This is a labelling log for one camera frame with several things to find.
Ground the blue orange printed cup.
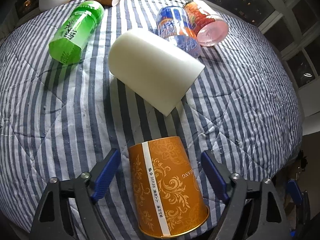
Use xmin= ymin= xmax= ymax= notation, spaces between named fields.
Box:
xmin=156 ymin=6 xmax=201 ymax=58

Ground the white window frame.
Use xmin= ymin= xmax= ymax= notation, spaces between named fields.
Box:
xmin=258 ymin=0 xmax=319 ymax=89

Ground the white paper cup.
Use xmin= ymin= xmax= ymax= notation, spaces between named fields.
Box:
xmin=108 ymin=28 xmax=204 ymax=116

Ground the green paper cup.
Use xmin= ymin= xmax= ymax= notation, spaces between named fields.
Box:
xmin=49 ymin=0 xmax=104 ymax=65

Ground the orange gold patterned paper cup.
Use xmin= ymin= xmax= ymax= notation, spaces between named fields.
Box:
xmin=129 ymin=137 xmax=209 ymax=238

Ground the red pink printed cup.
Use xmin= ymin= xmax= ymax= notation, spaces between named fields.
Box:
xmin=183 ymin=0 xmax=229 ymax=47

